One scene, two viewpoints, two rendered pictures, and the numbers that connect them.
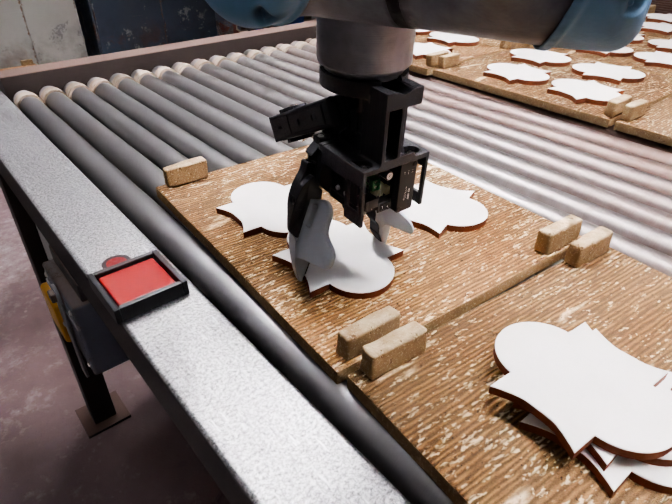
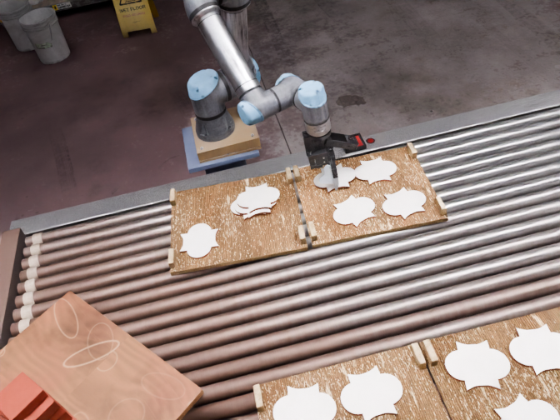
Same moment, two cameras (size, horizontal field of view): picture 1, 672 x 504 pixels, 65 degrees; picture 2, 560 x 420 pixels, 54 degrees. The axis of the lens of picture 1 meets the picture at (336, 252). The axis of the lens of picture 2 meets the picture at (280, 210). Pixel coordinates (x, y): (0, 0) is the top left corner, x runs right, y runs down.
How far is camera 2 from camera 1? 182 cm
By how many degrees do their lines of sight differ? 87
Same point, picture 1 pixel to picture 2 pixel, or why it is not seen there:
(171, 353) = not seen: hidden behind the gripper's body
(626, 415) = (246, 197)
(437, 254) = (325, 202)
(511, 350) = (272, 190)
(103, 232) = (392, 137)
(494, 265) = (312, 212)
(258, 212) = (371, 165)
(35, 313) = not seen: outside the picture
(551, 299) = (289, 217)
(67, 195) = (426, 128)
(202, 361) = not seen: hidden behind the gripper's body
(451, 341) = (288, 191)
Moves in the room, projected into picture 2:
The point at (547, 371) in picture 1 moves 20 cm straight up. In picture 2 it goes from (262, 192) to (252, 143)
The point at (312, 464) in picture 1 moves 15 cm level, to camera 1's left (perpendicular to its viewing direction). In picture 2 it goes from (277, 166) to (296, 140)
